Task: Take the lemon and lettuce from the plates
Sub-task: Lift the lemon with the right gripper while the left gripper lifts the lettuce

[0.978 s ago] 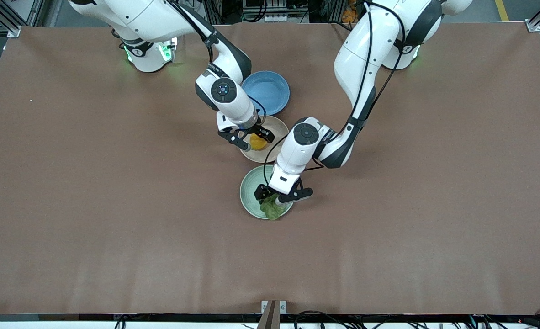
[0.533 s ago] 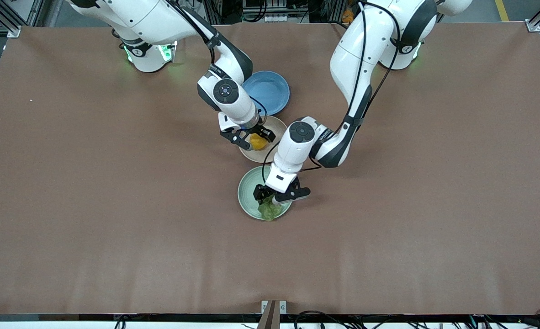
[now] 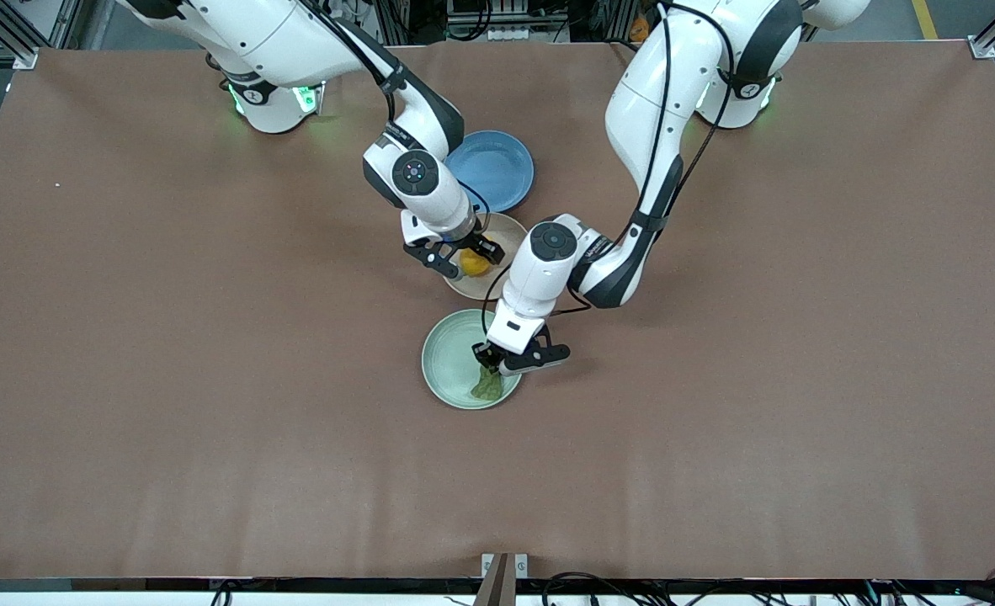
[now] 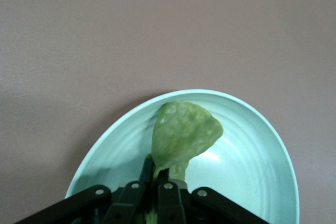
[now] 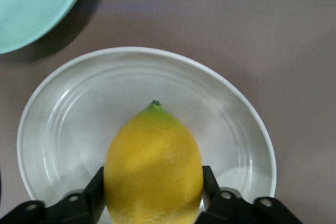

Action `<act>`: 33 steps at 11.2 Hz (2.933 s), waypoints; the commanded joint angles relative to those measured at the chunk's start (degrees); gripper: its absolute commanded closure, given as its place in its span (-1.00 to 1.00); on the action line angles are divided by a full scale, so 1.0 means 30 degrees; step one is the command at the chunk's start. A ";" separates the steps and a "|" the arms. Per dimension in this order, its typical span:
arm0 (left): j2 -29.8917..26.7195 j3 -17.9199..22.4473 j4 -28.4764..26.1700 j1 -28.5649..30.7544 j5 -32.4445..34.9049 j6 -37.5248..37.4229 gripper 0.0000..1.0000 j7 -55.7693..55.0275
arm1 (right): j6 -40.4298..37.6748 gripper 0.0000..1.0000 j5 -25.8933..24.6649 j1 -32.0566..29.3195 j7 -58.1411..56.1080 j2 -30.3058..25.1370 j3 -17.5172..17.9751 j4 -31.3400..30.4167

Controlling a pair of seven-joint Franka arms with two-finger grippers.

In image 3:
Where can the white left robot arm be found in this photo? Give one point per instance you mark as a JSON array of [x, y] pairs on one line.
[[657, 101]]

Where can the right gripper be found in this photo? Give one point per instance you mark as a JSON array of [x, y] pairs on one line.
[[478, 243]]

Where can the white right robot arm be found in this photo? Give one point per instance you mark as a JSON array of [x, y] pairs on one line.
[[279, 34]]

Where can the beige round plate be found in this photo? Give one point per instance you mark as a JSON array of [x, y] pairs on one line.
[[511, 236]]

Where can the white power strip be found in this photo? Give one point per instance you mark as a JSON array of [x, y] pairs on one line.
[[514, 34]]

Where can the blue round plate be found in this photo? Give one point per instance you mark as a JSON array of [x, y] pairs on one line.
[[497, 172]]

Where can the green round plate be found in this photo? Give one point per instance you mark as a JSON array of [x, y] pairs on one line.
[[451, 358]]

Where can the yellow lemon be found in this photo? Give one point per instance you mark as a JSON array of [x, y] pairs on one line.
[[474, 265]]

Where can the small metal table bracket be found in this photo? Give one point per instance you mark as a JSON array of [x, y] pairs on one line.
[[519, 566]]

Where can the brown table cover mat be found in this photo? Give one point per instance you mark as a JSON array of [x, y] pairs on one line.
[[169, 379]]

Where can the brown post below table edge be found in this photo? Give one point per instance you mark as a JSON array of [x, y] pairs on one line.
[[493, 587]]

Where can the bag of oranges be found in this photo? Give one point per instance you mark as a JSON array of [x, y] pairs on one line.
[[639, 32]]

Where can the green lettuce leaf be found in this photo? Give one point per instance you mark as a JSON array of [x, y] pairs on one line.
[[487, 387]]

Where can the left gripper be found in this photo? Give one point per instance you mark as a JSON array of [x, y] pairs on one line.
[[491, 354]]

